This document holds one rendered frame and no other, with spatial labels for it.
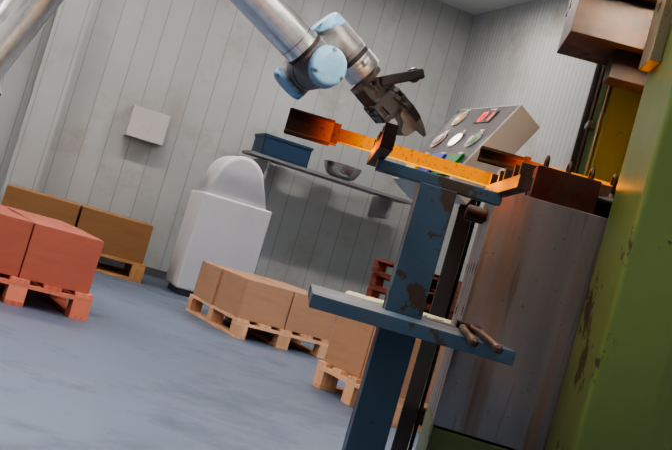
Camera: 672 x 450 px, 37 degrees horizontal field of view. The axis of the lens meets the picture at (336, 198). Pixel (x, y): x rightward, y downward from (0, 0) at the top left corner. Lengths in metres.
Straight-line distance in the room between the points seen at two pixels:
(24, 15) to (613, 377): 1.36
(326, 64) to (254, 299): 4.82
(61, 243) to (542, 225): 4.02
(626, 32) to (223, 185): 7.27
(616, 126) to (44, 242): 3.82
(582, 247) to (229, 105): 8.90
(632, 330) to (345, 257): 9.52
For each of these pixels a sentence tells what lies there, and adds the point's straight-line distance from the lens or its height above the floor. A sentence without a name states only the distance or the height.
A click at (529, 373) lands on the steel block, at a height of 0.61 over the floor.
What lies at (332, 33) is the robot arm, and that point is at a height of 1.21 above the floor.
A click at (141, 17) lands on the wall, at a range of 10.52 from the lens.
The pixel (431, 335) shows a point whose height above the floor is 0.64.
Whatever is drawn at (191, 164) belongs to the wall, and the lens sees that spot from 10.54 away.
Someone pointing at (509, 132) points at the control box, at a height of 1.12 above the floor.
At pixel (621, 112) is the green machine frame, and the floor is 1.19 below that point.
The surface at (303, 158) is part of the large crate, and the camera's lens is 10.25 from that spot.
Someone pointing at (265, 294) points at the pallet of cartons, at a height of 0.33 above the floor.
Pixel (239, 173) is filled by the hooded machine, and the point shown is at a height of 1.18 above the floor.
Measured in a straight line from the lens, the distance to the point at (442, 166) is 1.77.
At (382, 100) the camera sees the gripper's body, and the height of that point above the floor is 1.10.
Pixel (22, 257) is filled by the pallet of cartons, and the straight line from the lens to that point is 5.60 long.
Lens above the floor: 0.71
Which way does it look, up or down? 3 degrees up
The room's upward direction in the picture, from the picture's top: 16 degrees clockwise
